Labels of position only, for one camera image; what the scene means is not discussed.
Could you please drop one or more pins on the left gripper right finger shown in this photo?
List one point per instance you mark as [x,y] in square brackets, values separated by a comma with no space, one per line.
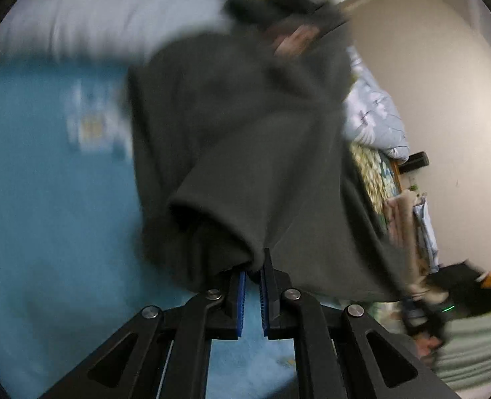
[341,353]

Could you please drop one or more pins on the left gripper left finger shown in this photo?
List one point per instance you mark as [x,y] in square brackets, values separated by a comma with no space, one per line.
[161,353]

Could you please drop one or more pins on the dark grey fleece pants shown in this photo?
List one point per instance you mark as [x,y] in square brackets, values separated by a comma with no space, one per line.
[239,156]

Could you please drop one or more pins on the hanging dark clothes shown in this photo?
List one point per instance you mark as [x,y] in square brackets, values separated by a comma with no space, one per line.
[466,295]

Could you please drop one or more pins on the person right hand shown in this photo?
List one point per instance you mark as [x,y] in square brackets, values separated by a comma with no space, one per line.
[295,43]

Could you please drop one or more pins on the beige folded blanket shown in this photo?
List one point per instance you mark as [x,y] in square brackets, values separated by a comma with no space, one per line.
[401,226]

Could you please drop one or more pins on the green curtain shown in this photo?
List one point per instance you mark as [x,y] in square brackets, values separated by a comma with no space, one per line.
[465,359]

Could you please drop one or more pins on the teal floral bed blanket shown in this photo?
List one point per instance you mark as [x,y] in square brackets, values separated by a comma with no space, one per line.
[71,267]

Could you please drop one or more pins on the light blue folded cloth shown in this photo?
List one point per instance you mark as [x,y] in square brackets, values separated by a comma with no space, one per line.
[427,242]

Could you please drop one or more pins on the light blue floral duvet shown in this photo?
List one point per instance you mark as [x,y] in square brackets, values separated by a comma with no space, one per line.
[130,32]

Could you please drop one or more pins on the black speaker by wall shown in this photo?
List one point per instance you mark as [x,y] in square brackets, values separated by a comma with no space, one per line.
[415,161]

